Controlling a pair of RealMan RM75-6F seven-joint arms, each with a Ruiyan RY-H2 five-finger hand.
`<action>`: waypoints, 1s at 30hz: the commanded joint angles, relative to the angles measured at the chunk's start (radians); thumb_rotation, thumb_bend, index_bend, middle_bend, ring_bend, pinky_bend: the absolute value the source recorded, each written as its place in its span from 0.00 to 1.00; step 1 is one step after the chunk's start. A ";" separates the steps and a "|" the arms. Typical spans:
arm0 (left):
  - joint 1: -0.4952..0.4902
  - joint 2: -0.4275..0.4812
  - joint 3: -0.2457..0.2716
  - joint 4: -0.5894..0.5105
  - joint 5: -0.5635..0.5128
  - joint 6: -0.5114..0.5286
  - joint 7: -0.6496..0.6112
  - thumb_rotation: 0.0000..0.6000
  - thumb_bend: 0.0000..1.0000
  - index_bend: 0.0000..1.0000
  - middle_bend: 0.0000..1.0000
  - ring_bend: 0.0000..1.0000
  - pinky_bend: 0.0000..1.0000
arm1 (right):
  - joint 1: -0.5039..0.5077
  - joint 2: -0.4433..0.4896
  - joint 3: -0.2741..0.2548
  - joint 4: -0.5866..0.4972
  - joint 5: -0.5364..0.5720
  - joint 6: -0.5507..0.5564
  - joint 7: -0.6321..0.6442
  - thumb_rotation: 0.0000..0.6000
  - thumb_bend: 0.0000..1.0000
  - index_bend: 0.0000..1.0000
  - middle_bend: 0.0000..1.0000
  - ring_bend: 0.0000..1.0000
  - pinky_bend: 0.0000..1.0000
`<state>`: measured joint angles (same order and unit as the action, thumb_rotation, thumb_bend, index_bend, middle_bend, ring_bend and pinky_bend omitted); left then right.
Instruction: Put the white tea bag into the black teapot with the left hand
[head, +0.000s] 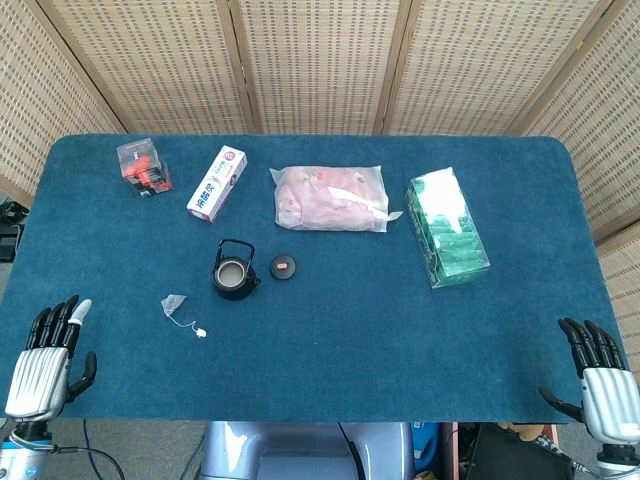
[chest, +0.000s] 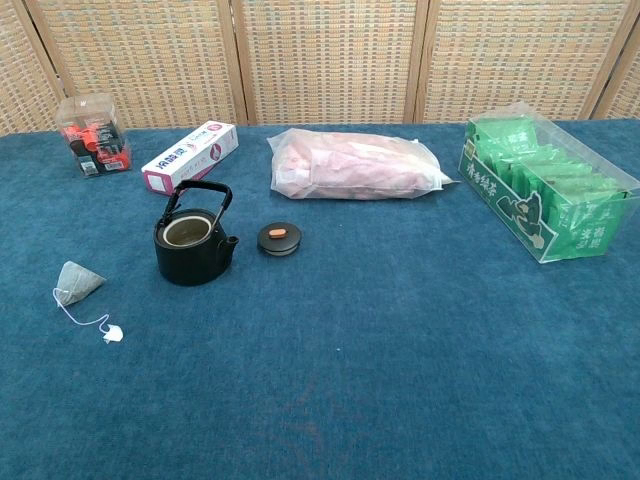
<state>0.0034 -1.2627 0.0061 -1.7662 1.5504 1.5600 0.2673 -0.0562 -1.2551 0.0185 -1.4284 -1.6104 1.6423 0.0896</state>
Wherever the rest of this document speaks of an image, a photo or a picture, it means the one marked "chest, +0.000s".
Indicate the black teapot lid orange knob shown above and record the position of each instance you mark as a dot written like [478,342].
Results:
[280,242]

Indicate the frosted bag of pink items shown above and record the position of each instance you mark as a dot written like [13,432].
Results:
[350,165]

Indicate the black cast iron teapot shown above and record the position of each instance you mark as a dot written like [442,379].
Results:
[192,262]

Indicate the clear box green tea packets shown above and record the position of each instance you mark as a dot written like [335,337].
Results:
[540,195]

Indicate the blue table cloth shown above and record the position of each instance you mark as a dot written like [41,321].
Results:
[350,350]

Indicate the white pink toothpaste box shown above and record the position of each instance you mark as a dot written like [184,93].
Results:
[190,157]

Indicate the woven wicker folding screen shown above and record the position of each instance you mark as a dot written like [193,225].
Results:
[325,60]

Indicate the clear box red black items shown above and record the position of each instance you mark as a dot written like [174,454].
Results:
[95,137]

